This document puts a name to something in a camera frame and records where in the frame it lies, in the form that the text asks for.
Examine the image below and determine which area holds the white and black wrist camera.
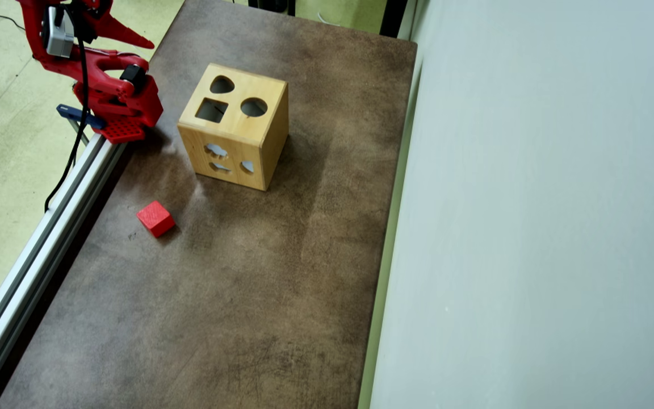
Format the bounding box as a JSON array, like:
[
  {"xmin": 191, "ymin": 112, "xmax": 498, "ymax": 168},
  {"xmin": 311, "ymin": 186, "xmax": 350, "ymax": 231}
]
[{"xmin": 42, "ymin": 6, "xmax": 76, "ymax": 59}]

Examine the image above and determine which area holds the black camera cable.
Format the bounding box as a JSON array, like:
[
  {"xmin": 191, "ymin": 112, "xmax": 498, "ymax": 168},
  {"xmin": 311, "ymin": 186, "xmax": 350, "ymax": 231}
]
[{"xmin": 44, "ymin": 5, "xmax": 93, "ymax": 212}]

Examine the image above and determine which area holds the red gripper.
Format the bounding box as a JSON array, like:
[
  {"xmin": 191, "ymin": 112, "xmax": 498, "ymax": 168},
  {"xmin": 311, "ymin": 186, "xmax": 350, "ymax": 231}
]
[{"xmin": 69, "ymin": 0, "xmax": 156, "ymax": 51}]

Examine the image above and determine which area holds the aluminium profile rail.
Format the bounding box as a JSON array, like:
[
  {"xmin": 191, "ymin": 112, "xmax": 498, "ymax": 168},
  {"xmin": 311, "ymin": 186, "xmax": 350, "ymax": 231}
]
[{"xmin": 0, "ymin": 132, "xmax": 129, "ymax": 409}]

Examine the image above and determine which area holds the wooden shape sorter box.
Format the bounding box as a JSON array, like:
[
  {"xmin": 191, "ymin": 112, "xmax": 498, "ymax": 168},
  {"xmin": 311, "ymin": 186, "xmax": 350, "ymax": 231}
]
[{"xmin": 177, "ymin": 63, "xmax": 290, "ymax": 191}]

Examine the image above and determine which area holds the red wooden cube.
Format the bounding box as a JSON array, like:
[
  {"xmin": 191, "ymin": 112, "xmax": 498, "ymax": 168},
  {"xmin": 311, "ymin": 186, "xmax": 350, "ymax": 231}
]
[{"xmin": 136, "ymin": 200, "xmax": 176, "ymax": 238}]

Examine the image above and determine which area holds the blue clamp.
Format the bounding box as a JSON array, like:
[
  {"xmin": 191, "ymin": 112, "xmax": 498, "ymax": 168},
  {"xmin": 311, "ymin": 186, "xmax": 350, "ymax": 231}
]
[{"xmin": 56, "ymin": 104, "xmax": 106, "ymax": 146}]

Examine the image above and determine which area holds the black furniture leg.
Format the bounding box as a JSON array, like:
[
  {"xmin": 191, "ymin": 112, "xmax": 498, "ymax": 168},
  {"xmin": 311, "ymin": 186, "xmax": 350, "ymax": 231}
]
[{"xmin": 380, "ymin": 0, "xmax": 409, "ymax": 39}]

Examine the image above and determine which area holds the black furniture base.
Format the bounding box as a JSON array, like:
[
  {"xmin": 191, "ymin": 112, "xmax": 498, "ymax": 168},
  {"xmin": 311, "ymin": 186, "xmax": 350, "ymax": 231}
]
[{"xmin": 248, "ymin": 0, "xmax": 297, "ymax": 16}]

